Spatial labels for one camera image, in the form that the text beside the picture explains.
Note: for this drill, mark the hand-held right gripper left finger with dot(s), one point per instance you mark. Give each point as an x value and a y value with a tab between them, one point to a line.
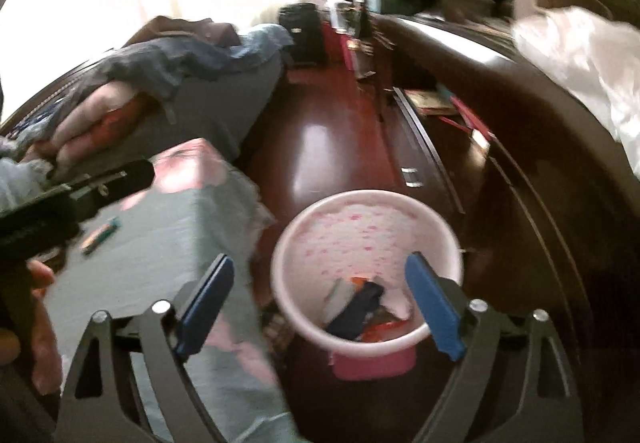
210	308

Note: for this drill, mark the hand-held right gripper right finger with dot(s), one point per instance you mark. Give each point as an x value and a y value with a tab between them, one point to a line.
435	308

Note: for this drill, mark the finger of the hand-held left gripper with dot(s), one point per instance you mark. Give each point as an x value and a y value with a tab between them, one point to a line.
125	175

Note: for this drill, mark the white tissue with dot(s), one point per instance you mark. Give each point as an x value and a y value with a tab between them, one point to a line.
400	305

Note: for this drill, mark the red wrapper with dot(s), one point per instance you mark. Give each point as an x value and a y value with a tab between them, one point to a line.
385	330

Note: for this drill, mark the white packet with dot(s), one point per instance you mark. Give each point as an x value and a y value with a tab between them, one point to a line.
340	295

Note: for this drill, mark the pink white waste bin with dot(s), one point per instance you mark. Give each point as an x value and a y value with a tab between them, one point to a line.
350	223

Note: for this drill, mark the person's left hand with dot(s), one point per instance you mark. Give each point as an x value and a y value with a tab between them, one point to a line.
47	348

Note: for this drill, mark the light blue garment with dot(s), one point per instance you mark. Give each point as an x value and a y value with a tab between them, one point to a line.
20	183

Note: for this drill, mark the green floral tablecloth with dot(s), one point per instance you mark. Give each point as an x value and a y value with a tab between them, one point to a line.
165	223

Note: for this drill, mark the pink folded quilt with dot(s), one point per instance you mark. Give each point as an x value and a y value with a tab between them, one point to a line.
95	113

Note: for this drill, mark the grey green bed mattress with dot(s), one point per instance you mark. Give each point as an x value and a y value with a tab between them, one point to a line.
225	108

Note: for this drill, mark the blue grey duvet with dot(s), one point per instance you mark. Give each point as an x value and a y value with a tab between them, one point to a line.
175	58

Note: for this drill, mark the dark wooden dresser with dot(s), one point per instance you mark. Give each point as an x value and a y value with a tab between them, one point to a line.
540	223

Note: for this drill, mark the brown blanket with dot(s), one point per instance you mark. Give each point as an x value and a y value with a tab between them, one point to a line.
185	28

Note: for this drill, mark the red book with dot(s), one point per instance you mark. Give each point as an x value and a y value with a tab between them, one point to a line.
435	103

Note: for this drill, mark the black suitcase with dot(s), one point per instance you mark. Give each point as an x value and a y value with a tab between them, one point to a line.
300	33

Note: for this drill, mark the red container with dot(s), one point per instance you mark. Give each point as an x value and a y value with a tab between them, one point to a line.
334	43

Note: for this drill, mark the white plastic bag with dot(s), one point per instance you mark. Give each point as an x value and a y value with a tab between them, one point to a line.
585	63

